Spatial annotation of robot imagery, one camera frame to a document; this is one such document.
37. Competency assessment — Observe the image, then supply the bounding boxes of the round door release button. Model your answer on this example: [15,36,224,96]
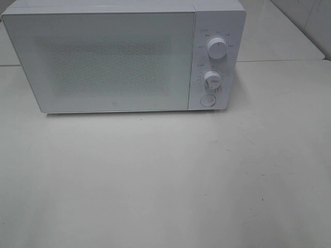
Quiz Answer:
[200,95,216,107]

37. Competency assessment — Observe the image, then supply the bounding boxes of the white microwave door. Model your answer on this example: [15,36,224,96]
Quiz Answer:
[3,12,194,113]

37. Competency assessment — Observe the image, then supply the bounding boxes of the lower white timer knob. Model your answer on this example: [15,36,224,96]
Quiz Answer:
[203,71,222,90]

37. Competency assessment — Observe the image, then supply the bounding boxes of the upper white power knob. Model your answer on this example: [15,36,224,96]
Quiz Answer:
[206,37,228,59]

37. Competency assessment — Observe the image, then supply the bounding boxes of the white microwave oven body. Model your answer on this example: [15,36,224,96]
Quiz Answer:
[1,1,246,113]

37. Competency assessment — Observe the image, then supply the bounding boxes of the white adjacent table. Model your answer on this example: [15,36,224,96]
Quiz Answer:
[237,1,325,62]

